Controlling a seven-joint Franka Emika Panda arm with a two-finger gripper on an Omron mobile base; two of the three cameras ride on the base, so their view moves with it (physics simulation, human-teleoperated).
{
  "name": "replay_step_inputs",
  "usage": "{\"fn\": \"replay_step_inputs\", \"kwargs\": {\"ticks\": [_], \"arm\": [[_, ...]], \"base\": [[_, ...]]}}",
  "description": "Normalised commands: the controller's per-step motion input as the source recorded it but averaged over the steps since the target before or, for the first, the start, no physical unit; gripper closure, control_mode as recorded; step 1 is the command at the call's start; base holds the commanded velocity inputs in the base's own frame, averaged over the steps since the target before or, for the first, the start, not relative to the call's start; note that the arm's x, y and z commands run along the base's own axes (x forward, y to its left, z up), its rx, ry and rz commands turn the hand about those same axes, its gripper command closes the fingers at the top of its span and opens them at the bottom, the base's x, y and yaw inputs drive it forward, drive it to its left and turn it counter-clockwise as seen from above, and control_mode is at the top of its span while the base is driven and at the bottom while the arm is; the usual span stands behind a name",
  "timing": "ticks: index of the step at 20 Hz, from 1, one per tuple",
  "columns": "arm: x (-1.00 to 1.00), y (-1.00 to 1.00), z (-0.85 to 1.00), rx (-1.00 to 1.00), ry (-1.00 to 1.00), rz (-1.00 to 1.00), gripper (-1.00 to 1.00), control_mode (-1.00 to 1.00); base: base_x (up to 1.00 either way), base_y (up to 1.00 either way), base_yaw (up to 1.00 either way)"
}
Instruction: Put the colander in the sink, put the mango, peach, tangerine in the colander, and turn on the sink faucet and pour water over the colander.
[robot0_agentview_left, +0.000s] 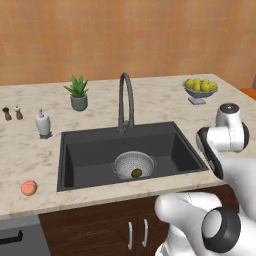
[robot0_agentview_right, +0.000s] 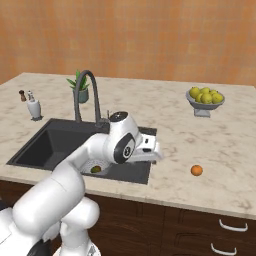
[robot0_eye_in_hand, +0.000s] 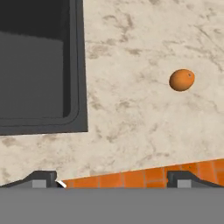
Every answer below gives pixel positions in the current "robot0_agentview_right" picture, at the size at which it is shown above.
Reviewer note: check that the brown pepper mill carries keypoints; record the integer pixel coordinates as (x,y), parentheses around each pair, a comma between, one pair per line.
(22,96)

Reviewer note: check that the yellow fruit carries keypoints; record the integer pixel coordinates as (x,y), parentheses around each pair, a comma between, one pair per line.
(217,97)
(205,90)
(213,91)
(206,98)
(194,92)
(199,98)

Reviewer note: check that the dark wood drawer front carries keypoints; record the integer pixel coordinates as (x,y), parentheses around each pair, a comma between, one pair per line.
(190,245)
(200,221)

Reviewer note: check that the grey fruit bowl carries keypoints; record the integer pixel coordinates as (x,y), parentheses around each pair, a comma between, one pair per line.
(202,107)

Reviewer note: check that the green plant in grey pot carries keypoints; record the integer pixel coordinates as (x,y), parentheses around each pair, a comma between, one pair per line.
(81,89)

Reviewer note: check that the dark grey curved faucet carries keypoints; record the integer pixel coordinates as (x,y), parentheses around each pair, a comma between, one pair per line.
(95,90)

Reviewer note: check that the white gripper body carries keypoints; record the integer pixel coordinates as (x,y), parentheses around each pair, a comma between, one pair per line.
(150,155)

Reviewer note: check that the green yellow mango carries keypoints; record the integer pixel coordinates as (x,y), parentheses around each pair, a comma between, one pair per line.
(96,169)

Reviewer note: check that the white soap dispenser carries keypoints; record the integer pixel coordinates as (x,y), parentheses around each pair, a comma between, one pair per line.
(34,108)

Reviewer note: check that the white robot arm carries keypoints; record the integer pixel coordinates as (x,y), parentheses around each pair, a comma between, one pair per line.
(60,186)

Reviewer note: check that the dark wood cupboard door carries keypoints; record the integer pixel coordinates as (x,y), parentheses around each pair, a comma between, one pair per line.
(130,230)

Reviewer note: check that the white colander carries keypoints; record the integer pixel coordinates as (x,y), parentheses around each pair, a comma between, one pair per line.
(106,165)

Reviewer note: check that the dark grey sink basin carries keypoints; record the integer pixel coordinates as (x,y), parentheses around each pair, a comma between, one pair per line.
(50,143)

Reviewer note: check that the orange tangerine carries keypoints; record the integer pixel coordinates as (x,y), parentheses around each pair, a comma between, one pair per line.
(196,170)

